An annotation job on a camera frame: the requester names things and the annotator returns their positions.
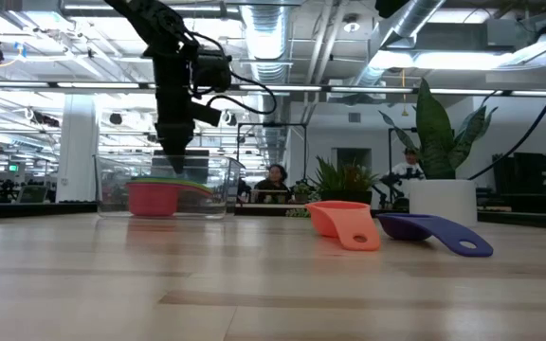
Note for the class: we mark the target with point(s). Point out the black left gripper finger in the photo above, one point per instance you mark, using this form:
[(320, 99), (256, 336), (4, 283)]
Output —
[(176, 142)]

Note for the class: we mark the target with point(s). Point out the green measuring cup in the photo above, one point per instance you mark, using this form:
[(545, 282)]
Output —
[(169, 179)]

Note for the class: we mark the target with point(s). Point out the red measuring cup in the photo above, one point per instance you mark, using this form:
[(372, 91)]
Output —
[(152, 201)]

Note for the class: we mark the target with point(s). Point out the orange measuring cup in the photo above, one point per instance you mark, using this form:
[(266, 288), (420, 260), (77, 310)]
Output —
[(339, 220)]

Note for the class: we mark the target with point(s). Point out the small dark blue measuring cup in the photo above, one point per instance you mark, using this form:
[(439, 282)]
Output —
[(443, 232)]

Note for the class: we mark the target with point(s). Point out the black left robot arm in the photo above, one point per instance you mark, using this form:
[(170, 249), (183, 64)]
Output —
[(150, 19)]

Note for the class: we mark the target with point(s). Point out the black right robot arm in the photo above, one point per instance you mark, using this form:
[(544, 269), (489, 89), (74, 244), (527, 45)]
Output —
[(391, 7)]

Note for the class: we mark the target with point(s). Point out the clear plastic basket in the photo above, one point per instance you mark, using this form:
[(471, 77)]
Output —
[(112, 189)]

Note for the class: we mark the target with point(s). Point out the white building column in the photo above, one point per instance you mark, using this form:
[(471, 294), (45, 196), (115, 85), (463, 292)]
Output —
[(78, 142)]

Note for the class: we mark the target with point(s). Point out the person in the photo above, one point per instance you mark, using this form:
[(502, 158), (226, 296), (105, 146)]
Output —
[(273, 182), (408, 168)]

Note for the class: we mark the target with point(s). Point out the long led light bar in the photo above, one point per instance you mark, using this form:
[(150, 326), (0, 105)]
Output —
[(325, 88)]

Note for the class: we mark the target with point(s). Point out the small green succulent plant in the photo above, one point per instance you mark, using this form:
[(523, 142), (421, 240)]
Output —
[(344, 182)]

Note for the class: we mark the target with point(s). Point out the snake plant in white pot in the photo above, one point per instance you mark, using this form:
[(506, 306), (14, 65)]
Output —
[(443, 203)]

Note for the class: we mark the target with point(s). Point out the black computer monitors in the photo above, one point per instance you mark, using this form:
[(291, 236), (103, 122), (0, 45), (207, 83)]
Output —
[(522, 173)]

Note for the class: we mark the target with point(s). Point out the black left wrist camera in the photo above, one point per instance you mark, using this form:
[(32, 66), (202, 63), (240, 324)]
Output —
[(211, 71)]

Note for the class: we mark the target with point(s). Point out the black metal stand frame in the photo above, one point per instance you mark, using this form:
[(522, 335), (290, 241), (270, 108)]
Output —
[(273, 124), (389, 142)]

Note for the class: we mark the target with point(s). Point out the silver spiral ventilation duct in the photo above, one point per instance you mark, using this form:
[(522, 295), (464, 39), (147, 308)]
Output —
[(420, 19), (267, 38)]

